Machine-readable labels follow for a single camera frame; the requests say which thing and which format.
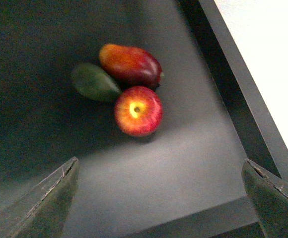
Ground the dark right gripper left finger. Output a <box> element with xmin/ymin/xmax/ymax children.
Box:
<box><xmin>0</xmin><ymin>157</ymin><xmax>79</xmax><ymax>238</ymax></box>

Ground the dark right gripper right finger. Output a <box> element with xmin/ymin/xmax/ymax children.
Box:
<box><xmin>241</xmin><ymin>160</ymin><xmax>288</xmax><ymax>238</ymax></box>

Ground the red yellow apple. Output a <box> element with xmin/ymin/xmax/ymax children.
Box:
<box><xmin>114</xmin><ymin>86</ymin><xmax>163</xmax><ymax>137</ymax></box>

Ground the black front tray shelf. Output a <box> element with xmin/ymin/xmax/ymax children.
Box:
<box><xmin>0</xmin><ymin>0</ymin><xmax>288</xmax><ymax>238</ymax></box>

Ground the red orange mango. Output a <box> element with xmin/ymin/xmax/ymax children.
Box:
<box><xmin>99</xmin><ymin>44</ymin><xmax>163</xmax><ymax>89</ymax></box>

